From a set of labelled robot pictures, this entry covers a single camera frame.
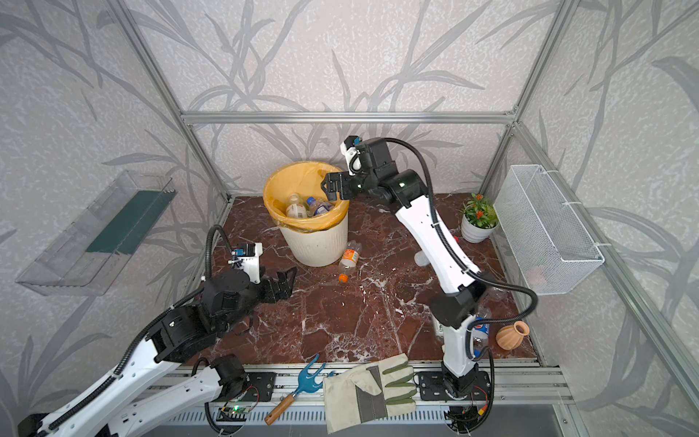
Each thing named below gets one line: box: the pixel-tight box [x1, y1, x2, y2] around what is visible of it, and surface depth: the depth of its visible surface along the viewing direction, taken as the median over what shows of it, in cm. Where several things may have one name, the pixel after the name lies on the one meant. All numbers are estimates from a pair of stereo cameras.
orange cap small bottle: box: [337, 239, 363, 284], surface depth 98 cm
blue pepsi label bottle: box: [306, 196, 335, 217], surface depth 97 cm
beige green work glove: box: [323, 353, 417, 435], surface depth 74 cm
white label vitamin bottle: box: [285, 192, 308, 220], surface depth 88 cm
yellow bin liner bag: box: [263, 161, 350, 232], surface depth 91 cm
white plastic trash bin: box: [278, 213, 349, 268], surface depth 89 cm
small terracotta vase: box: [495, 320, 531, 351], surface depth 76 cm
